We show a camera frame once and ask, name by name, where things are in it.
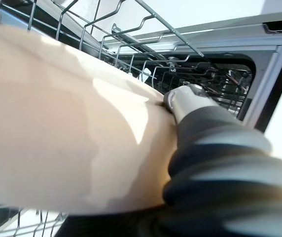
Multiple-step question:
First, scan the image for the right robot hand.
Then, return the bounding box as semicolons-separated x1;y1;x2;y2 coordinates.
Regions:
54;83;282;237

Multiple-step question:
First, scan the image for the dishwasher lower wire rack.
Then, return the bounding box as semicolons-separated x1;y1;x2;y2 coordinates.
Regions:
0;0;207;237

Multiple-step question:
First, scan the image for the dishwasher wire rack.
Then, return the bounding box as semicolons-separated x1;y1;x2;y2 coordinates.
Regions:
0;0;207;237
106;22;282;134

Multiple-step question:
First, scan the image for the cream round plate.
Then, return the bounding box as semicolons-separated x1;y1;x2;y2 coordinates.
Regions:
0;24;178;216

